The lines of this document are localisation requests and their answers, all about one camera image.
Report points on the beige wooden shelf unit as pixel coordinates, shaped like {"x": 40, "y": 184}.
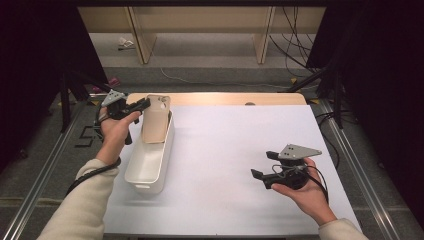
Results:
{"x": 200, "y": 20}

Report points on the metal floor rail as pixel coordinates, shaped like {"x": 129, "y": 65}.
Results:
{"x": 40, "y": 186}
{"x": 360, "y": 173}

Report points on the wooden table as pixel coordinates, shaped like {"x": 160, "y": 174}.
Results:
{"x": 216, "y": 99}

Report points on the white plastic storage box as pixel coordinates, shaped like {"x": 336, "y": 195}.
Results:
{"x": 146, "y": 166}

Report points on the person's left hand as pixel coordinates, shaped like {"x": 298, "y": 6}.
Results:
{"x": 113, "y": 136}

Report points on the peach phone case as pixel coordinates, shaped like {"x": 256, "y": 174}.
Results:
{"x": 155, "y": 126}

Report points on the black curtain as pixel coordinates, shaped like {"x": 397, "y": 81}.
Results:
{"x": 26, "y": 66}
{"x": 383, "y": 66}

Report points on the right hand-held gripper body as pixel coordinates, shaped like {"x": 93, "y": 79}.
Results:
{"x": 291, "y": 175}

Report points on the yellow tape piece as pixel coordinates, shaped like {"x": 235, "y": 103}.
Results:
{"x": 94, "y": 102}
{"x": 293, "y": 80}
{"x": 314, "y": 101}

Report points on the white table board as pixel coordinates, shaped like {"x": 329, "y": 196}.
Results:
{"x": 250, "y": 133}

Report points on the person's right hand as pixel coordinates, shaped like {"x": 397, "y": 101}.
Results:
{"x": 308, "y": 198}

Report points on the pink floor object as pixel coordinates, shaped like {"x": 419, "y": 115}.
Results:
{"x": 114, "y": 81}

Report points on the white crumpled floor object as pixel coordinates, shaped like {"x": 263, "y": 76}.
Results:
{"x": 125, "y": 42}

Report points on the black metal stand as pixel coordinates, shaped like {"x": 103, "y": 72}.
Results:
{"x": 65, "y": 100}
{"x": 338, "y": 100}

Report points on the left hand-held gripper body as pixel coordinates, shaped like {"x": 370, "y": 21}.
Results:
{"x": 116, "y": 107}

